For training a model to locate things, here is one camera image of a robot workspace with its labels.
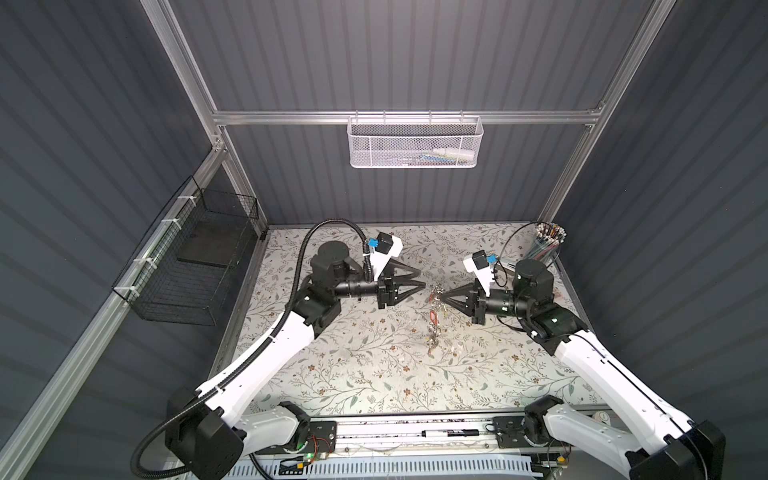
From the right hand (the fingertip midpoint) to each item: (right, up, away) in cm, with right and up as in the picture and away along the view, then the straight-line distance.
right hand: (446, 301), depth 67 cm
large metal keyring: (-2, -2, 0) cm, 3 cm away
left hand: (-6, +6, -5) cm, 9 cm away
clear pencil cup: (+37, +13, +27) cm, 48 cm away
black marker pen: (+2, -34, +6) cm, 34 cm away
